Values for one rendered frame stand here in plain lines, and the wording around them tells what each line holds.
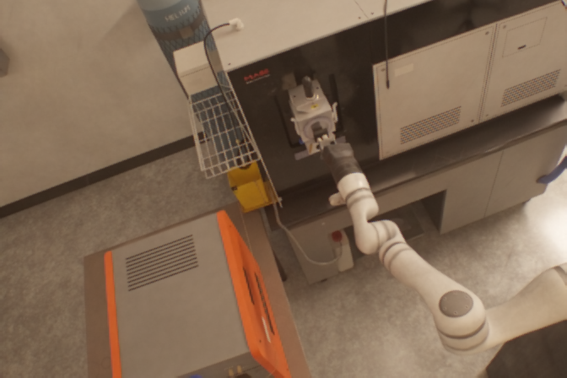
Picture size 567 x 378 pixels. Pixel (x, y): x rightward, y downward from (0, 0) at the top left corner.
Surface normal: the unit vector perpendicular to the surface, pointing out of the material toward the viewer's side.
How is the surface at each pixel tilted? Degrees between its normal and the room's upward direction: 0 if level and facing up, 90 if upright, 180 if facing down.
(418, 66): 90
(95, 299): 0
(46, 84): 90
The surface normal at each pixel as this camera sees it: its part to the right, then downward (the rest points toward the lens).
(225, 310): -0.19, -0.58
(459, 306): -0.36, -0.78
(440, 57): 0.29, 0.73
